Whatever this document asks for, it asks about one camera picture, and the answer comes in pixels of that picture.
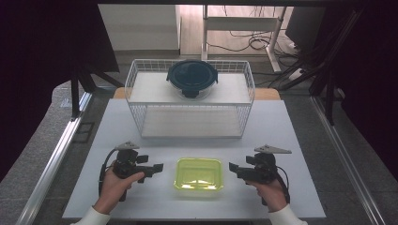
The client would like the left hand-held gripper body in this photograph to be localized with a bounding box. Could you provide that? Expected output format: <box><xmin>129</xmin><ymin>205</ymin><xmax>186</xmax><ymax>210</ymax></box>
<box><xmin>111</xmin><ymin>141</ymin><xmax>145</xmax><ymax>180</ymax></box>

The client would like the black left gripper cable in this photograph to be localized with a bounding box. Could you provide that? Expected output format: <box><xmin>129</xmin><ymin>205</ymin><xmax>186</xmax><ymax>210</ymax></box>
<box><xmin>98</xmin><ymin>147</ymin><xmax>119</xmax><ymax>197</ymax></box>

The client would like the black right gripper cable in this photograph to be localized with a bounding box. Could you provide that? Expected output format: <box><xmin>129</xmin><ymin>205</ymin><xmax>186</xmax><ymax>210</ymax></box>
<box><xmin>276</xmin><ymin>165</ymin><xmax>292</xmax><ymax>204</ymax></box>

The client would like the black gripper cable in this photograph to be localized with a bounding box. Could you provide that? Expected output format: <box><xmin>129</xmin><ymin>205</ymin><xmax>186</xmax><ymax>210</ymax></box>
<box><xmin>98</xmin><ymin>147</ymin><xmax>119</xmax><ymax>197</ymax></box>
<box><xmin>276</xmin><ymin>165</ymin><xmax>292</xmax><ymax>204</ymax></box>

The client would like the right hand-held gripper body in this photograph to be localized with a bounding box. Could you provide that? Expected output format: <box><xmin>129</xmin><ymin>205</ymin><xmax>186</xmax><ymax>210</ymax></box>
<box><xmin>247</xmin><ymin>143</ymin><xmax>293</xmax><ymax>185</ymax></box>

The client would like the green lidded rectangular plastic container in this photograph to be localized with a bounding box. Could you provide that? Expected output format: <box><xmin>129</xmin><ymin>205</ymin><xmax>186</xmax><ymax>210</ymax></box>
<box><xmin>173</xmin><ymin>157</ymin><xmax>225</xmax><ymax>192</ymax></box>

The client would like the black floor cable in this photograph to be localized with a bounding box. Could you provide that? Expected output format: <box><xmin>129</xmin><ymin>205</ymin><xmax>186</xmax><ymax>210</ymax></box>
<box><xmin>206</xmin><ymin>5</ymin><xmax>299</xmax><ymax>54</ymax></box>

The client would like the round glass container blue lid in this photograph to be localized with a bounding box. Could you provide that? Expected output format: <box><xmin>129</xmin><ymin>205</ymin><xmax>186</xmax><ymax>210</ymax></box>
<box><xmin>165</xmin><ymin>59</ymin><xmax>220</xmax><ymax>101</ymax></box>

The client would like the white wire storage rack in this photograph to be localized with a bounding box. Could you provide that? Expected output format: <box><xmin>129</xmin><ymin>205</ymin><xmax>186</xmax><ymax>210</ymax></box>
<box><xmin>124</xmin><ymin>58</ymin><xmax>256</xmax><ymax>140</ymax></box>

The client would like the black curtain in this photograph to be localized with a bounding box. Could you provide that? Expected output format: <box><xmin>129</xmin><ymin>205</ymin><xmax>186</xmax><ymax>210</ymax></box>
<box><xmin>323</xmin><ymin>0</ymin><xmax>398</xmax><ymax>183</ymax></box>
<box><xmin>0</xmin><ymin>0</ymin><xmax>120</xmax><ymax>183</ymax></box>

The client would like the black metal stand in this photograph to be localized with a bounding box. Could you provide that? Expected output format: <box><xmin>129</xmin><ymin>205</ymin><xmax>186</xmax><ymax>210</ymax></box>
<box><xmin>69</xmin><ymin>64</ymin><xmax>126</xmax><ymax>122</ymax></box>
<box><xmin>268</xmin><ymin>8</ymin><xmax>365</xmax><ymax>127</ymax></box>

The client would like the aluminium rail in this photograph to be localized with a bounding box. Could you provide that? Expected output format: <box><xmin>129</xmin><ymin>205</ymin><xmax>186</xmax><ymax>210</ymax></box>
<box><xmin>14</xmin><ymin>91</ymin><xmax>94</xmax><ymax>225</ymax></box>
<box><xmin>311</xmin><ymin>95</ymin><xmax>385</xmax><ymax>225</ymax></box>

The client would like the white cabinet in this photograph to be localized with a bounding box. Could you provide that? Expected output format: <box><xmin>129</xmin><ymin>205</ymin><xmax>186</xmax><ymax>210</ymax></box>
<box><xmin>98</xmin><ymin>4</ymin><xmax>182</xmax><ymax>52</ymax></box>

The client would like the person's left hand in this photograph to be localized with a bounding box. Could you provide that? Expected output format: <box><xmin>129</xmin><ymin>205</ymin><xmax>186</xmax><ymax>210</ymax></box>
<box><xmin>93</xmin><ymin>171</ymin><xmax>145</xmax><ymax>216</ymax></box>

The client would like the person's right hand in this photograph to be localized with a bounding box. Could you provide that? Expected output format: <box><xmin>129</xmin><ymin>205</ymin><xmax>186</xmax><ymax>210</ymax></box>
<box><xmin>246</xmin><ymin>177</ymin><xmax>289</xmax><ymax>214</ymax></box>

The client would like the white metal desk frame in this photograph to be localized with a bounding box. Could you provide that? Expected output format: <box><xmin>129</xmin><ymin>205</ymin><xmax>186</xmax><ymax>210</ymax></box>
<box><xmin>201</xmin><ymin>4</ymin><xmax>287</xmax><ymax>74</ymax></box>

